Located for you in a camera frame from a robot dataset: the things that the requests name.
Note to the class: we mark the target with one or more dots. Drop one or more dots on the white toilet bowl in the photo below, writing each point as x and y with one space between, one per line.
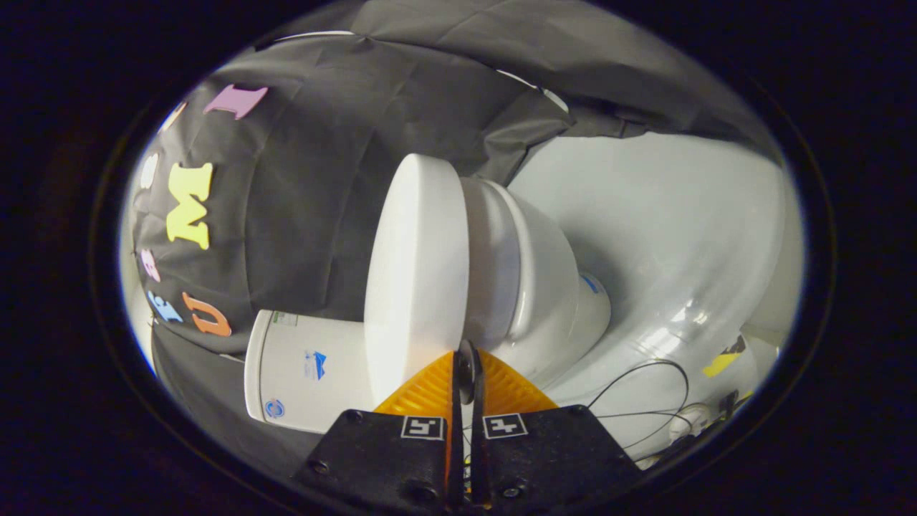
551 287

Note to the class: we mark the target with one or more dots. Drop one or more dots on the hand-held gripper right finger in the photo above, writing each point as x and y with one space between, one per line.
544 459

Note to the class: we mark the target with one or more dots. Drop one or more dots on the white toilet lid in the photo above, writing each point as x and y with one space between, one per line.
415 272

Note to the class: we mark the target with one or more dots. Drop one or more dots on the white toilet tank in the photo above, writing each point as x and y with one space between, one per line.
308 373

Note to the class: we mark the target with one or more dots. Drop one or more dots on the yellow black floor sticker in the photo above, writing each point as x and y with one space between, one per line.
723 358

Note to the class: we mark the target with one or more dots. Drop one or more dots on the black lid pull tab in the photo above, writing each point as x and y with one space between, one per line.
467 369

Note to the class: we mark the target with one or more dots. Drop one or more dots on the black backdrop cloth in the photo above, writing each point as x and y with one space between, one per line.
315 186

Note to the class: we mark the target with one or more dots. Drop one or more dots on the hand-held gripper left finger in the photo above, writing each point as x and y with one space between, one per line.
380 459

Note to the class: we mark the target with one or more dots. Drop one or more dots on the white toilet seat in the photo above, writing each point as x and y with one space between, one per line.
494 265

